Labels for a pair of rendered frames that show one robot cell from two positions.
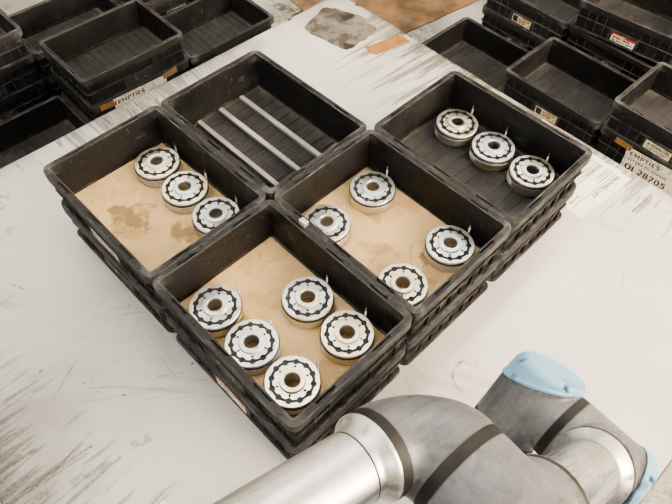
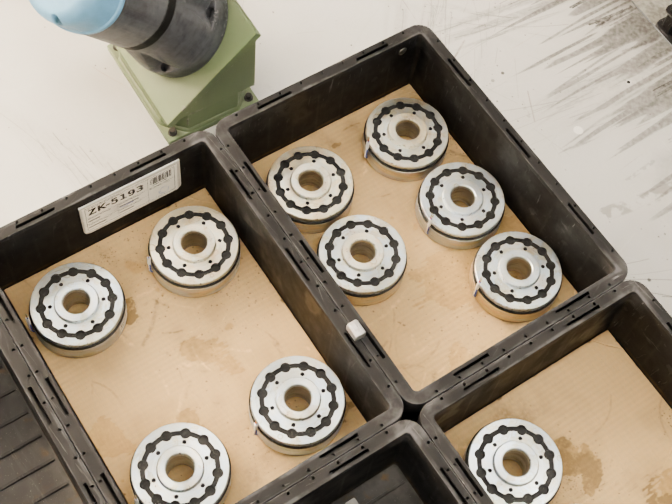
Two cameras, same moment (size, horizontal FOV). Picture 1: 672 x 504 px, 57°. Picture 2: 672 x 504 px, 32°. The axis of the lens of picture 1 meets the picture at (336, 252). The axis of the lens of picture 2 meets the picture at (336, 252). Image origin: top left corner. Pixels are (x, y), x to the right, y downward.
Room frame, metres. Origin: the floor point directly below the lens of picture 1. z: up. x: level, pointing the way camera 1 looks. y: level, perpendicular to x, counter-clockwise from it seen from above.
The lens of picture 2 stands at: (1.26, 0.06, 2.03)
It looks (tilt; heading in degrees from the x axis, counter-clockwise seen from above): 62 degrees down; 183
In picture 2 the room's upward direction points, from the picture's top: 10 degrees clockwise
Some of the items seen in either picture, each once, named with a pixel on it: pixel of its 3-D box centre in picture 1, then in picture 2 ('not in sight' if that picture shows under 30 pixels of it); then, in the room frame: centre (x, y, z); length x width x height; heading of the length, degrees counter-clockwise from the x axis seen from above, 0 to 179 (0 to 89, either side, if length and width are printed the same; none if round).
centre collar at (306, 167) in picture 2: (347, 332); (310, 181); (0.56, -0.02, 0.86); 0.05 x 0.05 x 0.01
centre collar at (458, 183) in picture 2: (251, 342); (462, 197); (0.54, 0.15, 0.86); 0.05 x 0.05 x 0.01
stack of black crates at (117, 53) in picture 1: (127, 89); not in sight; (1.84, 0.79, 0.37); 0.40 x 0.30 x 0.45; 134
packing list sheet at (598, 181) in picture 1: (557, 163); not in sight; (1.17, -0.59, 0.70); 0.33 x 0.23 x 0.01; 44
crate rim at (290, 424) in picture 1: (280, 302); (416, 203); (0.59, 0.10, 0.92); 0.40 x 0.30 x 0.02; 45
